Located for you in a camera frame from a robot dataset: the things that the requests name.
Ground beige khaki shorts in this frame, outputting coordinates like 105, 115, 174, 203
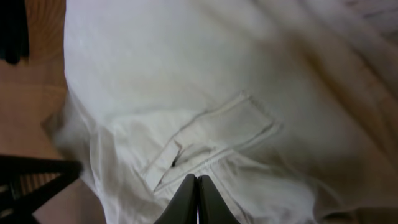
52, 1, 397, 223

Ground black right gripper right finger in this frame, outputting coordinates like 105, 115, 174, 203
198, 175, 239, 224

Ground black folded garment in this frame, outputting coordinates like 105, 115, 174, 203
1, 0, 29, 65

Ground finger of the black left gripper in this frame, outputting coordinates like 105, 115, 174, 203
1, 156, 83, 224

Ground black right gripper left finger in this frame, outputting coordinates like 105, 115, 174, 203
155, 174, 198, 224

